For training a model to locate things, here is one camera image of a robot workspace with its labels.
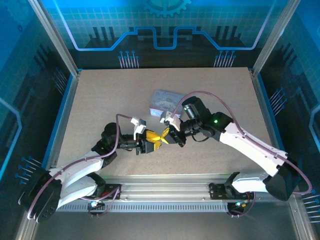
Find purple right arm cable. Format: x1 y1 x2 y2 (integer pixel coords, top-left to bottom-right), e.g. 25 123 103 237
171 90 313 196

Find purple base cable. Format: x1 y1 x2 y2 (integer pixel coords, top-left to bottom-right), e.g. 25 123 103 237
81 187 121 219
226 191 257 219

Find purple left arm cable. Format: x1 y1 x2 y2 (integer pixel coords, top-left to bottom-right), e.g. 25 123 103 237
26 113 133 221

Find lilac cartoon tin box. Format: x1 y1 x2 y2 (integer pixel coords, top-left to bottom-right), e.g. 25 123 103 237
149 89 185 118

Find aluminium frame post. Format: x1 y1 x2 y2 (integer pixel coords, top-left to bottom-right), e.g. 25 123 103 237
251 0 301 74
26 0 83 76

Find aluminium side frame rail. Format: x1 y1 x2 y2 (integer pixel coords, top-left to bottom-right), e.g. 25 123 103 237
248 68 290 154
41 69 82 171

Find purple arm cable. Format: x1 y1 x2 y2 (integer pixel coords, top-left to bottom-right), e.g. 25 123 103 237
26 113 133 221
171 90 313 196

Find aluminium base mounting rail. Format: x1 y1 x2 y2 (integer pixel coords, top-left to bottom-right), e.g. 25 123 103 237
101 174 242 204

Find grey slotted cable duct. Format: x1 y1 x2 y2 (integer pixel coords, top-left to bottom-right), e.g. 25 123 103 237
55 201 237 214

